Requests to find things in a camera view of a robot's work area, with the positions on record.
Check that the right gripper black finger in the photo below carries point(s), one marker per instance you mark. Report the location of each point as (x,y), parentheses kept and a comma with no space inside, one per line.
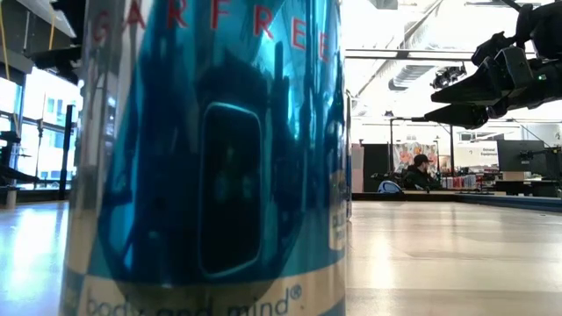
(461,116)
(474,90)

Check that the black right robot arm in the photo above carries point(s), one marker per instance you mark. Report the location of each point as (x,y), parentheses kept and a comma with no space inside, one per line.
(546,30)

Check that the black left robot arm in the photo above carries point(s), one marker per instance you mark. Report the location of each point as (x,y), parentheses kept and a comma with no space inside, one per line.
(66,59)

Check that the black ceiling spotlight cluster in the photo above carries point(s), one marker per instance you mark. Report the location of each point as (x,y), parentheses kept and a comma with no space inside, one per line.
(445,78)

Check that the white sign with text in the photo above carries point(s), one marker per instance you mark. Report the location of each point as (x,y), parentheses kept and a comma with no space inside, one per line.
(470,158)

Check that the black computer monitor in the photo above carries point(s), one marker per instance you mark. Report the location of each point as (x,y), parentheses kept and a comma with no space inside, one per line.
(509,158)

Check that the row of red white packages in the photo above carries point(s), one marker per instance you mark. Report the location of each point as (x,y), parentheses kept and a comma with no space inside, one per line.
(458,182)

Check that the floral printed banner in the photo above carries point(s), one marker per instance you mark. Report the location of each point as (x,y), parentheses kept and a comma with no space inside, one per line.
(404,153)

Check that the person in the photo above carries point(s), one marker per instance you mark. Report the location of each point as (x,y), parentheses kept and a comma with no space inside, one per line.
(419,177)

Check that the dark desk with equipment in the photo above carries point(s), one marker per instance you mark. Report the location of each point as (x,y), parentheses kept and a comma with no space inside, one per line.
(518,186)

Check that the black partition panel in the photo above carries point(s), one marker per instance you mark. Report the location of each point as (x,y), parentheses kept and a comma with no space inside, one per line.
(375,164)

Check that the blue white rounded object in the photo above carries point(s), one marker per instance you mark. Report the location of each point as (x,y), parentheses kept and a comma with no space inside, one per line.
(388,188)

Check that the pink partition panel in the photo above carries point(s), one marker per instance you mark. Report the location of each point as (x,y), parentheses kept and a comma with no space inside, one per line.
(357,167)

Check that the black tripod stand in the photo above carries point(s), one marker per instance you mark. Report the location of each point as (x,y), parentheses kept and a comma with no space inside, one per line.
(66,153)

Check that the black adjustable stand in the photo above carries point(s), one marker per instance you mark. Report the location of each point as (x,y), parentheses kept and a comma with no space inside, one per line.
(9,153)

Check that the black metal gantry frame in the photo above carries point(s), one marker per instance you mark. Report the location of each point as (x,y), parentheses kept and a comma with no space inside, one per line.
(451,149)

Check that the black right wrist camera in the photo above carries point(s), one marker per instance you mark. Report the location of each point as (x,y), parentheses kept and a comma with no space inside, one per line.
(487,48)

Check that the silver ceiling air duct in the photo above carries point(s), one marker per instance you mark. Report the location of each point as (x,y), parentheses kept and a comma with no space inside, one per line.
(406,76)

